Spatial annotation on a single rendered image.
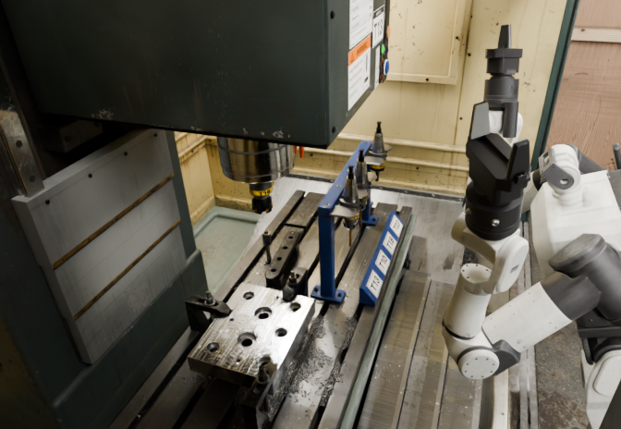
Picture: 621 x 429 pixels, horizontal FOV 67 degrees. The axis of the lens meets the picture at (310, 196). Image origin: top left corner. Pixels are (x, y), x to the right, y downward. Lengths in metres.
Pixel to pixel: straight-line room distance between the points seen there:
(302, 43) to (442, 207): 1.42
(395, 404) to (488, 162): 0.85
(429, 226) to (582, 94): 1.83
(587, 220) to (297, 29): 0.70
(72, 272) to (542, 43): 1.61
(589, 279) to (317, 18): 0.66
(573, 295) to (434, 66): 1.12
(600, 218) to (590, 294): 0.18
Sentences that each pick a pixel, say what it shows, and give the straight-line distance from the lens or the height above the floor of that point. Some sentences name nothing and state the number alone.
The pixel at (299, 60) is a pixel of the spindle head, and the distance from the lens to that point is 0.76.
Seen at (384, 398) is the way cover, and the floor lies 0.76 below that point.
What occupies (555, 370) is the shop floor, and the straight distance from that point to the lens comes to 2.68.
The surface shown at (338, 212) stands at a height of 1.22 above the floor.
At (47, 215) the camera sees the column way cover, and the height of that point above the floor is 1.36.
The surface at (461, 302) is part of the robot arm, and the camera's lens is 0.95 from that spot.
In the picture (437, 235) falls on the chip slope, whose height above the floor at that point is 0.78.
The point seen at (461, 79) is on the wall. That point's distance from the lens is 1.90.
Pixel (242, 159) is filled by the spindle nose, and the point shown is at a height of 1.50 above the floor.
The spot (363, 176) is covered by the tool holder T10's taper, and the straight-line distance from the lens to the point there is 1.39.
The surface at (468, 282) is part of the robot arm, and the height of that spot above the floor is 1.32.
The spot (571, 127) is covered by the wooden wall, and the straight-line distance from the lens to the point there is 3.62.
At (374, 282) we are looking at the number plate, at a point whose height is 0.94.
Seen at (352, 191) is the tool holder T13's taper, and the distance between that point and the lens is 1.29.
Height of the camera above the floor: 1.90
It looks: 30 degrees down
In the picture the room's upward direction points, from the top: 2 degrees counter-clockwise
